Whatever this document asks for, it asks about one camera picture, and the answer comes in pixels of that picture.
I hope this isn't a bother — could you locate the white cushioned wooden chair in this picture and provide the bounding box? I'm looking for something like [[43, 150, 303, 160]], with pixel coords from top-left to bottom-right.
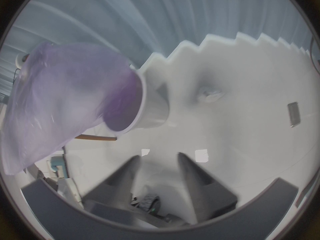
[[15, 53, 117, 141]]

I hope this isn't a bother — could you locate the black cable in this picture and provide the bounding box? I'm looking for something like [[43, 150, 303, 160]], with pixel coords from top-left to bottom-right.
[[310, 38, 320, 74]]

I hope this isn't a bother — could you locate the white paper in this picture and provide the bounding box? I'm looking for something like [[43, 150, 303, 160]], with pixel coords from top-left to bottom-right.
[[197, 86, 223, 102]]

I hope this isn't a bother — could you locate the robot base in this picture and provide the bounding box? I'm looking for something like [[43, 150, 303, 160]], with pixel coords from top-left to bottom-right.
[[25, 154, 190, 231]]

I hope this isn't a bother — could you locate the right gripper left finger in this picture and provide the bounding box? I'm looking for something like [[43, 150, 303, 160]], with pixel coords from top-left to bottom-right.
[[82, 155, 143, 210]]

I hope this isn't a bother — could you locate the white trash bin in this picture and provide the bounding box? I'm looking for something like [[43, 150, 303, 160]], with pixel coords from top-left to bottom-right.
[[104, 68, 170, 134]]

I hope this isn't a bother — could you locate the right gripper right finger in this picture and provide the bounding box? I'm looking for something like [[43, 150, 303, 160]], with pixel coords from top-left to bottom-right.
[[176, 152, 238, 222]]

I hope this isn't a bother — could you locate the purple plastic bag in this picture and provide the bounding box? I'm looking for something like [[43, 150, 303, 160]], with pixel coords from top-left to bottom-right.
[[1, 41, 143, 176]]

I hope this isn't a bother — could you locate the blue-grey curtain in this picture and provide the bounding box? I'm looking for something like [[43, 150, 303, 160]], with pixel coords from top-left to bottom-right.
[[0, 0, 314, 94]]

